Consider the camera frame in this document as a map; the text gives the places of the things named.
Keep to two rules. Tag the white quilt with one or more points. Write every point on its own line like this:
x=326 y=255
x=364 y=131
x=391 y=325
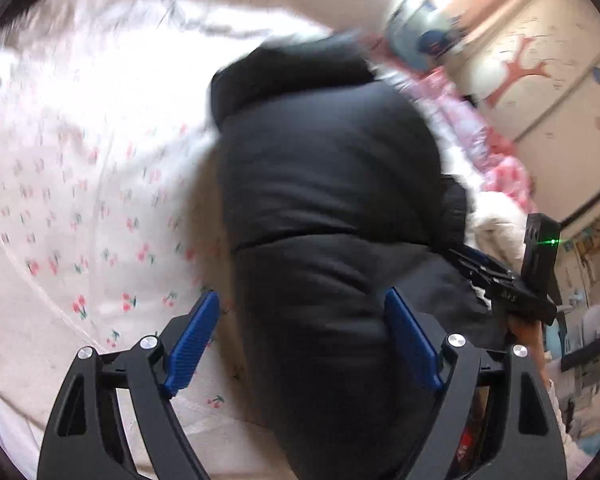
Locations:
x=495 y=230

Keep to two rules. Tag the person's right forearm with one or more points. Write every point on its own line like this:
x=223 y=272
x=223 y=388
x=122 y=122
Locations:
x=556 y=405

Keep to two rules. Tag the cherry print bed sheet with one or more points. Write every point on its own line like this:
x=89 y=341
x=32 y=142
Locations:
x=80 y=160

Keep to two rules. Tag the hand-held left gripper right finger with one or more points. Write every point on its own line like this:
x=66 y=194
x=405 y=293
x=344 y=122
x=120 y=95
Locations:
x=412 y=340

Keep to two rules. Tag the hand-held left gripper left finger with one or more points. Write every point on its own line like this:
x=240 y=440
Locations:
x=192 y=340

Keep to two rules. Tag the black puffer jacket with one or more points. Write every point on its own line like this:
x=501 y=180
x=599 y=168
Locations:
x=330 y=185

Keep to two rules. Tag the cream wardrobe with coral decal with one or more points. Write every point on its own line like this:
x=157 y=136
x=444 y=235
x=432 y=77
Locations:
x=555 y=100

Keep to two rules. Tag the person's right hand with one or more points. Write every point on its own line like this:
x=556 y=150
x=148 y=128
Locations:
x=524 y=332

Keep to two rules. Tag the pink printed blanket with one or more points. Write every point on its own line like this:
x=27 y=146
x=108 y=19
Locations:
x=500 y=175

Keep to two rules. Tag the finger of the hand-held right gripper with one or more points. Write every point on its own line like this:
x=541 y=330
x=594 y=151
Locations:
x=482 y=266

